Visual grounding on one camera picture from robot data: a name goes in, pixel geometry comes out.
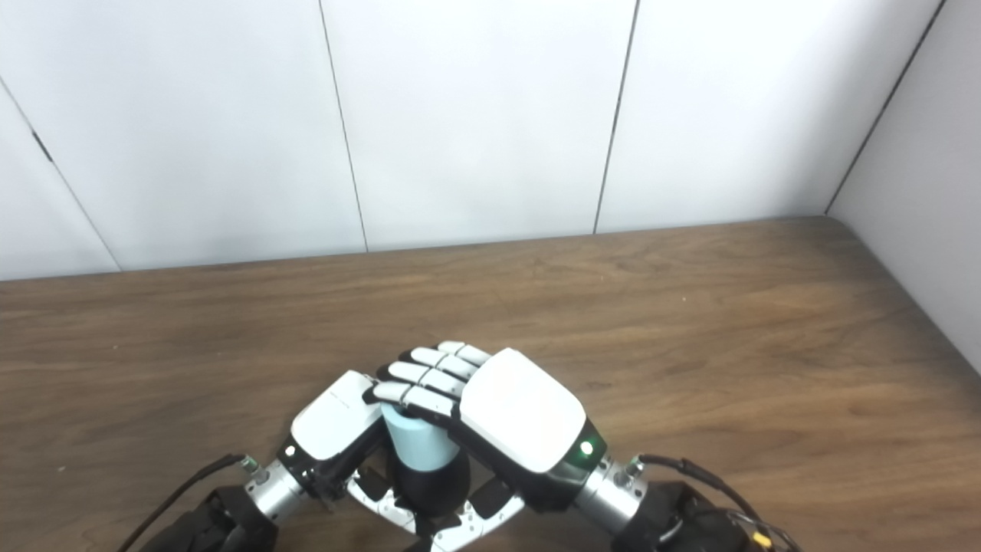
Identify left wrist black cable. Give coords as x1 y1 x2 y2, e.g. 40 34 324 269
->
115 452 261 552

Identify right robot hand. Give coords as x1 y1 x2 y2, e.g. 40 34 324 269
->
363 341 608 552

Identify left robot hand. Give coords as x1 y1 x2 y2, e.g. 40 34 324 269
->
276 370 438 552

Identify light-blue hose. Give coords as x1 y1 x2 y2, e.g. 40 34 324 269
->
381 402 461 471

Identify black nozzle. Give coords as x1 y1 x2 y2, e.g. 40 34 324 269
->
395 452 472 518

